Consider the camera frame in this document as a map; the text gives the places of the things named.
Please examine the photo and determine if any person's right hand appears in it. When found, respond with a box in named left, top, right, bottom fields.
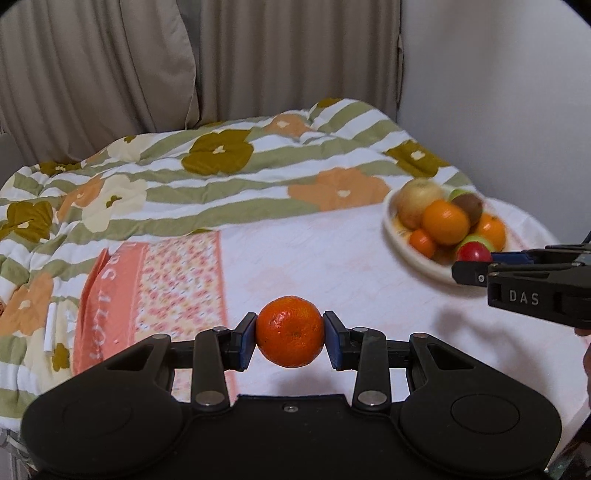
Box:
left=574, top=327, right=591, bottom=409

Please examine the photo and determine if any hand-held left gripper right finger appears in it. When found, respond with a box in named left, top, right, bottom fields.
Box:
left=322, top=310, right=476, bottom=412

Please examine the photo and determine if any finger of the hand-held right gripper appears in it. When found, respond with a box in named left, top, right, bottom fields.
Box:
left=492, top=244, right=591, bottom=266
left=451, top=260, right=578, bottom=288

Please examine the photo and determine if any large orange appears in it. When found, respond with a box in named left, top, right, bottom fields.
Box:
left=475, top=214, right=508, bottom=252

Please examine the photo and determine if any medium orange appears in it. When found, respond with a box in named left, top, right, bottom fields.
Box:
left=422, top=198, right=471, bottom=246

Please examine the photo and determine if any floral striped quilt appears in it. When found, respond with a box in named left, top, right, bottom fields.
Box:
left=0, top=97, right=467, bottom=430

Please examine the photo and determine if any cream ceramic bowl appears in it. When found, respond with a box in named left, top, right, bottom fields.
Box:
left=383, top=185, right=509, bottom=283

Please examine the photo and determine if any brown kiwi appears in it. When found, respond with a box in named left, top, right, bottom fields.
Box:
left=450, top=193, right=485, bottom=227

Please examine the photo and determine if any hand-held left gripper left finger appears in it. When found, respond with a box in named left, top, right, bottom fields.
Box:
left=104, top=311, right=258, bottom=414

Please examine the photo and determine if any large green apple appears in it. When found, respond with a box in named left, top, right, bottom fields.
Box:
left=457, top=234, right=493, bottom=253

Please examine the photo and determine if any beige curtain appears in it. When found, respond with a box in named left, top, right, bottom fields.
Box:
left=0, top=0, right=405, bottom=162

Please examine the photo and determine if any red yellow apple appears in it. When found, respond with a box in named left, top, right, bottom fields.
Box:
left=396, top=179, right=447, bottom=230

